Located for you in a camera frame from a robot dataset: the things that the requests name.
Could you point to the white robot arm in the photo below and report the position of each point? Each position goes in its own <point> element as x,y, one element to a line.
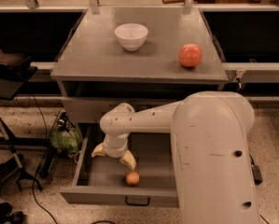
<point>208,132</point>

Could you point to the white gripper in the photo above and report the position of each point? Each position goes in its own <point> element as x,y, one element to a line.
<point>115,151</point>

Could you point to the black tripod stand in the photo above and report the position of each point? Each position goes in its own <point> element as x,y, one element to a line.
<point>8,91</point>

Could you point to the white ceramic bowl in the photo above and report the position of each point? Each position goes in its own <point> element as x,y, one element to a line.
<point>131,36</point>

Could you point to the grey drawer cabinet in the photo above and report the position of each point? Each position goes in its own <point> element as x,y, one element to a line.
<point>95,65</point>

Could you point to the black shoe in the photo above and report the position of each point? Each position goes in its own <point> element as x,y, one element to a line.
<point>7,218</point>

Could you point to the black pouch on stand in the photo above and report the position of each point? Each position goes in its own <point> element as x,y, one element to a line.
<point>13,66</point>

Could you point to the grey open middle drawer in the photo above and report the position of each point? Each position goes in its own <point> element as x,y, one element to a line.
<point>102,180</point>

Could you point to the grey closed top drawer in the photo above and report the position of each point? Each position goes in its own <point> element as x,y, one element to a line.
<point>90,110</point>

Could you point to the small orange fruit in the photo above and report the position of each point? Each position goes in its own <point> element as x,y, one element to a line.
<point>132,178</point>

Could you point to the black power adapter brick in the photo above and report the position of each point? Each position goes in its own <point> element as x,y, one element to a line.
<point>256,172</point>

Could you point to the green wire basket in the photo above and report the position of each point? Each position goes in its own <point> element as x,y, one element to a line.
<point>64,135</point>

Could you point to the large red-orange apple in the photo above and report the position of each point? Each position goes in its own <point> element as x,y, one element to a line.
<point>190,55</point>

